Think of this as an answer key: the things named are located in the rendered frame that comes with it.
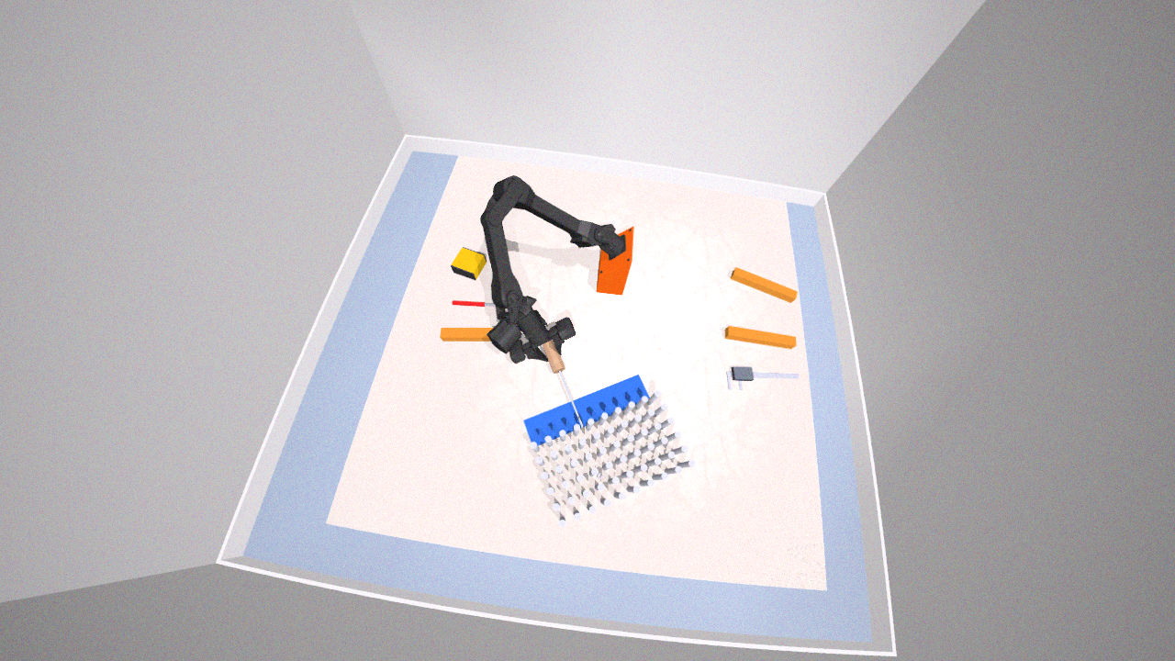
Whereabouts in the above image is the wooden-handled tool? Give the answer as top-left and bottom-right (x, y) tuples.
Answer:
(543, 340), (583, 429)

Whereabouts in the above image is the yellow box with black end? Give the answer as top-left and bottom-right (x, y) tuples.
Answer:
(451, 247), (486, 281)

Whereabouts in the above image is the blue flat strip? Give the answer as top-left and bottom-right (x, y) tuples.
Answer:
(524, 375), (650, 446)

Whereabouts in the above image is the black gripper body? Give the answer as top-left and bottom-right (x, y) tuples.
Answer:
(509, 317), (576, 364)

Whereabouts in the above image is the orange flat bar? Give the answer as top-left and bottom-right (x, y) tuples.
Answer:
(439, 328), (494, 342)
(724, 326), (797, 349)
(731, 267), (798, 303)

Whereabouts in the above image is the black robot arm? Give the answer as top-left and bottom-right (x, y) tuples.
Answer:
(481, 175), (627, 355)

